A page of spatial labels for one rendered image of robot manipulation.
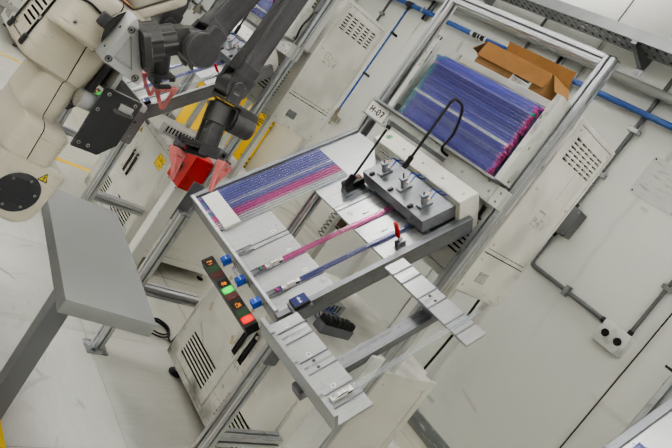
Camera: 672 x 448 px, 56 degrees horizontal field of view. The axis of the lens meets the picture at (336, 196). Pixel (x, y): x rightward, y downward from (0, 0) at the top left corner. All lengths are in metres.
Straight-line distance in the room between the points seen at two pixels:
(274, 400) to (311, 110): 1.66
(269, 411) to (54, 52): 1.33
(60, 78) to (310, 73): 1.88
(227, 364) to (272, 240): 0.58
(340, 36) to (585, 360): 2.02
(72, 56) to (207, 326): 1.34
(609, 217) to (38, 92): 2.80
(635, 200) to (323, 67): 1.73
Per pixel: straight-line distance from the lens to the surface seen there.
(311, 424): 1.82
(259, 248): 2.03
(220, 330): 2.48
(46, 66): 1.53
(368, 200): 2.16
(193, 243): 3.43
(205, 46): 1.41
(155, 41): 1.38
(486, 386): 3.61
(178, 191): 2.71
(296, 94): 3.25
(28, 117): 1.55
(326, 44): 3.23
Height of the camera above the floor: 1.35
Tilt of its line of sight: 9 degrees down
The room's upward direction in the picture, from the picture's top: 35 degrees clockwise
